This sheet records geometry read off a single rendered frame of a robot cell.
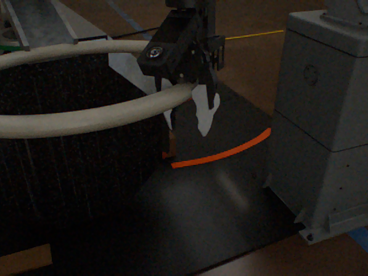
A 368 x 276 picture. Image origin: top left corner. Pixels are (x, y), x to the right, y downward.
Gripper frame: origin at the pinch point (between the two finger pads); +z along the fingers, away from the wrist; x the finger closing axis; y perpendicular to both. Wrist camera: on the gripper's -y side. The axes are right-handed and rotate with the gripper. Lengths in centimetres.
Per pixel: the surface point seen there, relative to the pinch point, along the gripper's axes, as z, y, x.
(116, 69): 10, 50, 55
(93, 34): -2, 51, 65
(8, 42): -3, 24, 75
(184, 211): 80, 68, 39
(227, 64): 66, 261, 99
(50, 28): -9, 21, 52
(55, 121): -6.9, -18.6, 8.2
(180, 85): -7.7, -1.8, -0.4
